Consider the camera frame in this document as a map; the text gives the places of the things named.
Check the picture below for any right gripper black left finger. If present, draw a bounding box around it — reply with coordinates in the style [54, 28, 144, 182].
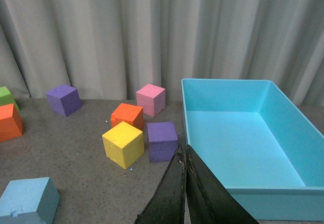
[135, 145, 186, 223]

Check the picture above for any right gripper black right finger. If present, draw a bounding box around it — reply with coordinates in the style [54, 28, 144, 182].
[186, 145, 257, 223]

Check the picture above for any purple foam cube front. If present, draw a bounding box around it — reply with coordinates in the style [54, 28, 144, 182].
[147, 122, 179, 162]

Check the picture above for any purple foam cube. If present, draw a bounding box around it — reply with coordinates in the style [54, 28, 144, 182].
[46, 85, 82, 117]
[147, 122, 179, 162]

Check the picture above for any yellow foam cube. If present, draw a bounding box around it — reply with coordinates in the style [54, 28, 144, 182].
[102, 122, 144, 169]

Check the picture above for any cyan plastic bin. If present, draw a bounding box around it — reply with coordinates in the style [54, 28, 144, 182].
[181, 79, 323, 221]

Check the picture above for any orange foam cube right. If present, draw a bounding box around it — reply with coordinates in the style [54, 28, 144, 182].
[110, 103, 144, 130]

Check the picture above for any orange foam cube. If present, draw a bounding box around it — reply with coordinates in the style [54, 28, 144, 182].
[0, 103, 23, 142]
[110, 103, 144, 130]

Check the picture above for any pink foam cube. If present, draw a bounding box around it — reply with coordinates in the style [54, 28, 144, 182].
[136, 84, 166, 117]

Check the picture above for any purple foam cube back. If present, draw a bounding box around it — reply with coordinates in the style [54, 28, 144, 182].
[46, 85, 82, 117]

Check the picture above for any grey curtain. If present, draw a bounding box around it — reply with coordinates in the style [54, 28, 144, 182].
[1, 0, 323, 105]

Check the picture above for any orange foam cube centre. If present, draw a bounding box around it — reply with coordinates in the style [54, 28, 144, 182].
[0, 103, 23, 142]

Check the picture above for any green foam cube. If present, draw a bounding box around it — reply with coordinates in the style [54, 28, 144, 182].
[0, 86, 20, 111]

